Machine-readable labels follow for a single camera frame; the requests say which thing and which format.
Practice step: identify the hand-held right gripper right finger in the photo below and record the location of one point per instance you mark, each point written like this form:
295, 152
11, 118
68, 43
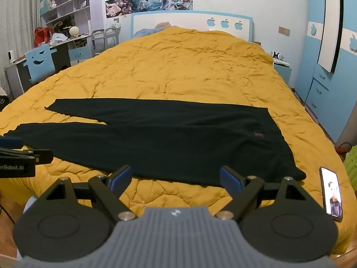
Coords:
230, 180

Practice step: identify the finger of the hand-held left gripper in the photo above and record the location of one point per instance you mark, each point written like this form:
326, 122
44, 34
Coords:
33, 156
9, 141

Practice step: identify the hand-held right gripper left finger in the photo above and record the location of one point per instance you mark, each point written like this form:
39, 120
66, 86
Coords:
122, 177

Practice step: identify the black pants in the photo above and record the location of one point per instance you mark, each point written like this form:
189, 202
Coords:
167, 134

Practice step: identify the blue smiley chair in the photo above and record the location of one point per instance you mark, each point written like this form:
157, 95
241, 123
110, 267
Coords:
40, 62

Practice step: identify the grey and blue desk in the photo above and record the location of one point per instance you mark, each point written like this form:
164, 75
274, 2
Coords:
61, 54

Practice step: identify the black smartphone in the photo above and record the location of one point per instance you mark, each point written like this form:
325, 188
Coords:
333, 198

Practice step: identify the red bag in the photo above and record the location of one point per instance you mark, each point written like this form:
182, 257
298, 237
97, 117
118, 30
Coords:
41, 35

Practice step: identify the yellow quilt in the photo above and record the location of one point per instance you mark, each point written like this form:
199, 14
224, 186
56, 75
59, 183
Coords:
181, 69

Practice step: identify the blue nightstand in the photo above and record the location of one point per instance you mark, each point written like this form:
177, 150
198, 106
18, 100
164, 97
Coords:
283, 71

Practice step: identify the patterned curtain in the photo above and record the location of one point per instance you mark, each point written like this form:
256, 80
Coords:
16, 19

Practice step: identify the blue and white wardrobe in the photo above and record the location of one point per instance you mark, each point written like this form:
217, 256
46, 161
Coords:
318, 89

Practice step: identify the round white lamp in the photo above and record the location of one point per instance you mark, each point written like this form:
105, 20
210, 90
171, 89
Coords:
74, 31

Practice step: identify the white headphones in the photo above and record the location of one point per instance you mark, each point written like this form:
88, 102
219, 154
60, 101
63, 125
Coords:
276, 55

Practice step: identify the white metal rack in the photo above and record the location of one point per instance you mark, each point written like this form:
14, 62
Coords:
107, 37

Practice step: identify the blue pillow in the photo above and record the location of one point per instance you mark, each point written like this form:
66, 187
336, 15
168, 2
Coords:
146, 32

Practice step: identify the white and blue headboard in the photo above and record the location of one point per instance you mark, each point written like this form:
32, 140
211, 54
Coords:
181, 22

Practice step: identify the white panel with black edge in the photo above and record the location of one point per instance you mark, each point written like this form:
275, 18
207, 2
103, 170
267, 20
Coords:
330, 33

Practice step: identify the white security camera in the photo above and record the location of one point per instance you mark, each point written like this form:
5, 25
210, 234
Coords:
11, 55

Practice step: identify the wall switch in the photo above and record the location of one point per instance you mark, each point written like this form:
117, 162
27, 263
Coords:
283, 31

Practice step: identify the pink anime wall poster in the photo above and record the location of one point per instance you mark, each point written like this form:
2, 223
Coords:
118, 7

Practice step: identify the teal anime wall poster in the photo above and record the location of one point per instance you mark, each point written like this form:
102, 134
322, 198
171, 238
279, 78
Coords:
146, 2

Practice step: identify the pale blue anime wall poster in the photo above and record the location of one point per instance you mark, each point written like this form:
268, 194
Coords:
177, 0

